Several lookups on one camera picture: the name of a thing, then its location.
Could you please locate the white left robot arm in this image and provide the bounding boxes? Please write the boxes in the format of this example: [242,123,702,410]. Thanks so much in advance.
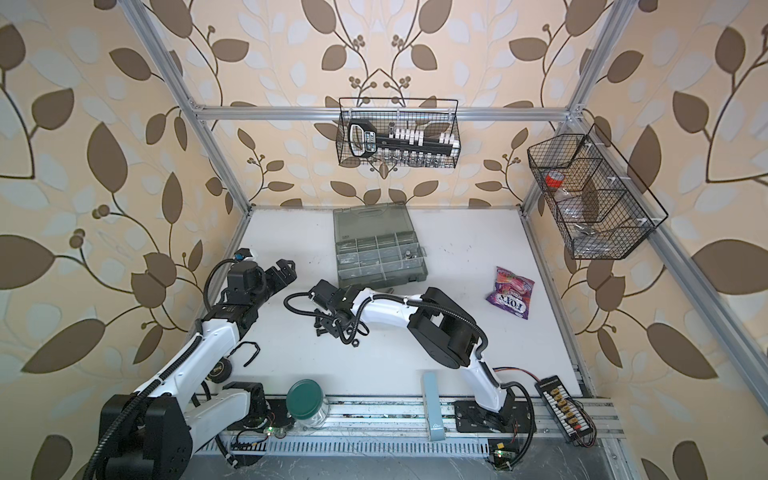
[82,249,297,479]

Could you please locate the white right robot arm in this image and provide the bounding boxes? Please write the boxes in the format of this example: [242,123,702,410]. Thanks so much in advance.
[307,280,536,434]

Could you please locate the green lid glass jar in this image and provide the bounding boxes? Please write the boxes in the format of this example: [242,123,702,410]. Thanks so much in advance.
[286,379,330,429]

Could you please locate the light blue block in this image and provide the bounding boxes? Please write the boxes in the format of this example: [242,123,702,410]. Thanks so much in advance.
[421,371,446,442]

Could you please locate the pink candy bag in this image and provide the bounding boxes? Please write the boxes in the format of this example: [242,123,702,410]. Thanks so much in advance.
[486,266,535,320]

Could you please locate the red cap bottle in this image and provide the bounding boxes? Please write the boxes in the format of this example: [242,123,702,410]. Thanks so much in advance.
[544,170,565,195]

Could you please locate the black hook cable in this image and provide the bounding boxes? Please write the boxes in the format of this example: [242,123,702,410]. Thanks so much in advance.
[230,340,262,368]

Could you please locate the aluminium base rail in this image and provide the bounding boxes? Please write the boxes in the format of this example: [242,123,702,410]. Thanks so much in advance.
[197,392,625,460]

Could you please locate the socket set rail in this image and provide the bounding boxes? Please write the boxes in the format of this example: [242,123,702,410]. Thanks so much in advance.
[346,120,461,158]

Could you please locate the black wire basket back wall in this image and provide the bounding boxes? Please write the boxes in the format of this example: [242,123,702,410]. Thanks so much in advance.
[335,96,462,169]

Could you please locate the black wire basket wall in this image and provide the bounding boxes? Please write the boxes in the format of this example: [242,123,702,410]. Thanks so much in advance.
[335,96,462,169]
[527,125,668,260]

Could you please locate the black wire basket right wall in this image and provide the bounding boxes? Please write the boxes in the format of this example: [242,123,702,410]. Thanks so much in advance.
[527,125,668,260]

